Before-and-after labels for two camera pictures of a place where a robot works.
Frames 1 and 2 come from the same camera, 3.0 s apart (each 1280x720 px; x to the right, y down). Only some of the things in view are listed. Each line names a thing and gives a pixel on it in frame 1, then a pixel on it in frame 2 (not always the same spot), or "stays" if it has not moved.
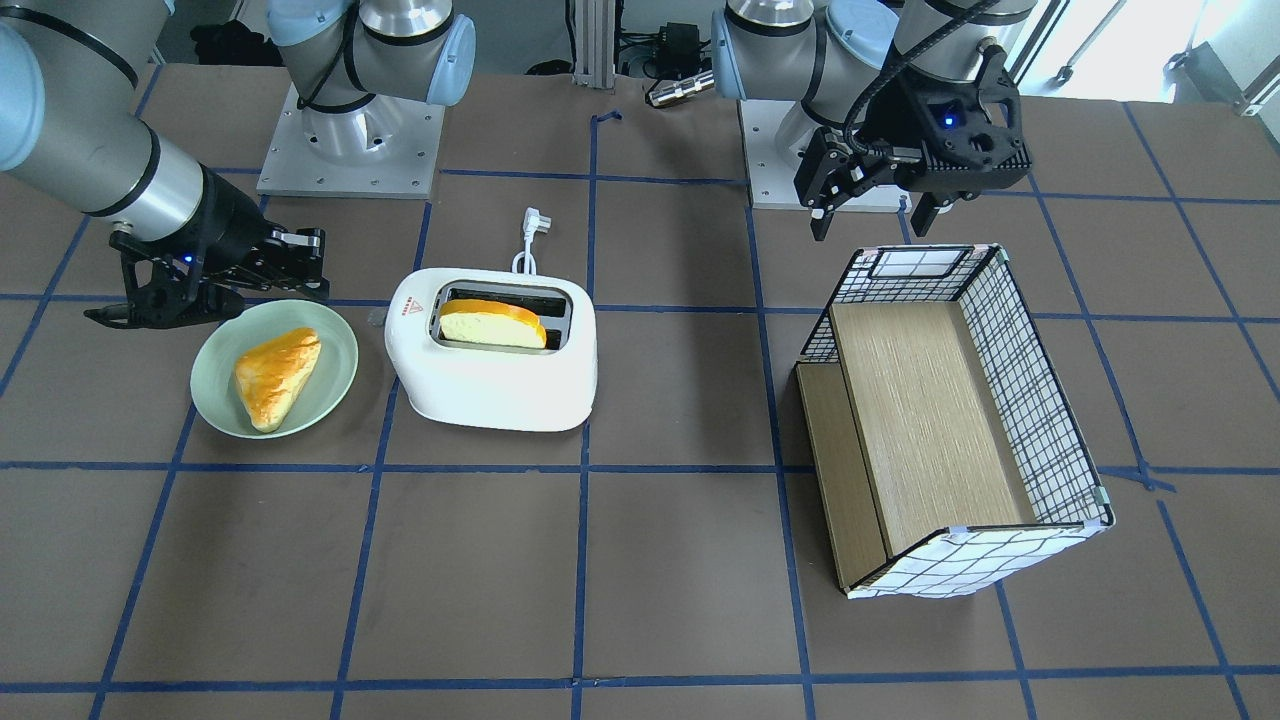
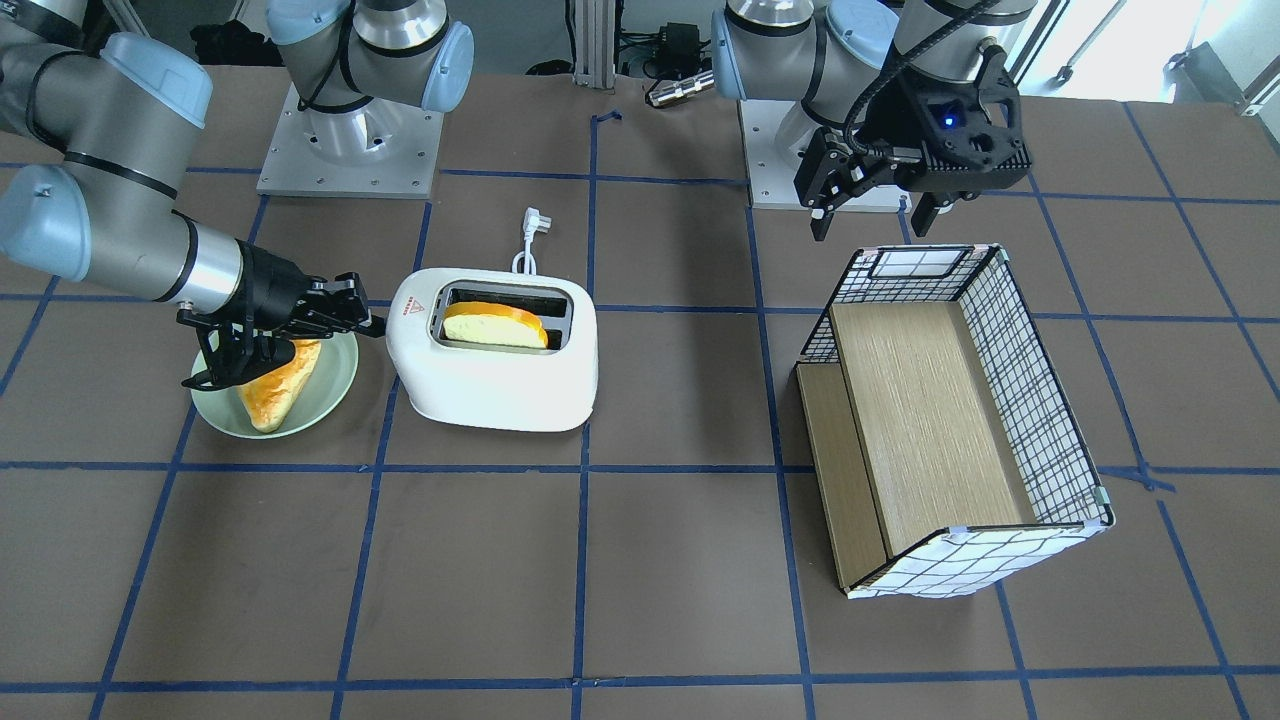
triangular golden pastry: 272,377 stays
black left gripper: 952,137 stays
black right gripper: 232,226 -> 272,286
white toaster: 505,348 stays
